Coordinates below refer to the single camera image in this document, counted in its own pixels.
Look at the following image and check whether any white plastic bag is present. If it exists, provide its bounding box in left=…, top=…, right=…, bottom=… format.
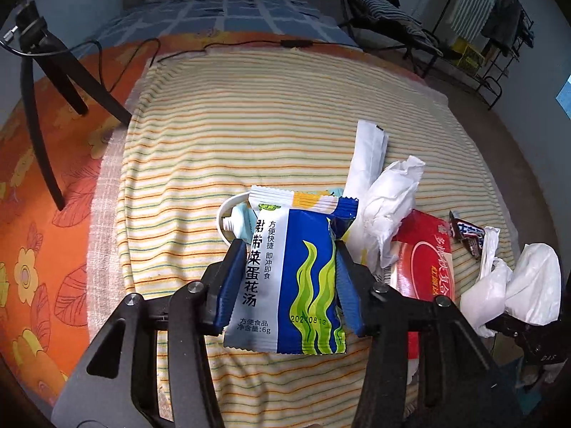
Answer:
left=460, top=226, right=562, bottom=338

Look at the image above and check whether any striped cushion on chair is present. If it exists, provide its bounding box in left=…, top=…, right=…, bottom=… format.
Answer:
left=348, top=0, right=442, bottom=56

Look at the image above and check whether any blue seaweed soup packet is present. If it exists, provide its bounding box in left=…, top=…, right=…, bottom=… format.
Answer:
left=223, top=185, right=358, bottom=356

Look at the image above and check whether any blue checkered mattress cover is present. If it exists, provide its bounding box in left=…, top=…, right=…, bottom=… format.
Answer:
left=93, top=0, right=357, bottom=47

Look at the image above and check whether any white tissue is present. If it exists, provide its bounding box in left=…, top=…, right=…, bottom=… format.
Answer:
left=344, top=156, right=426, bottom=274

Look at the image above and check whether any red snack packet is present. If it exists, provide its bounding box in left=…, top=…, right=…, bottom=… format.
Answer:
left=383, top=209, right=456, bottom=362

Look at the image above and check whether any black ring light tripod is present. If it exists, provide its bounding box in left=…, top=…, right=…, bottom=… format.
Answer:
left=13, top=0, right=134, bottom=212

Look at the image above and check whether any yellow box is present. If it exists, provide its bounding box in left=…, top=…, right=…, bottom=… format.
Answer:
left=451, top=38, right=485, bottom=76

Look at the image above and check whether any long white wrapper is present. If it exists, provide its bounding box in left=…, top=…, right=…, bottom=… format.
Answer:
left=343, top=120, right=388, bottom=214

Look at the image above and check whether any dark candy bar wrapper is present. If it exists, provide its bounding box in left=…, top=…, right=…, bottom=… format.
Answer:
left=449, top=211, right=485, bottom=259

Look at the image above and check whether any black folding chair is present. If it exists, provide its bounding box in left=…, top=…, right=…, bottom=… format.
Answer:
left=341, top=0, right=442, bottom=77

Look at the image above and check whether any black metal rack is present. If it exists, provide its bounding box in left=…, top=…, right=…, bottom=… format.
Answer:
left=442, top=0, right=535, bottom=109

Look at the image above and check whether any yellow striped towel blanket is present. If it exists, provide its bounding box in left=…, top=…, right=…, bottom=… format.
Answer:
left=86, top=46, right=521, bottom=428

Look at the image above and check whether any orange floral bed sheet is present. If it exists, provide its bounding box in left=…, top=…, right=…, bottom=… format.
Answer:
left=1, top=32, right=438, bottom=404

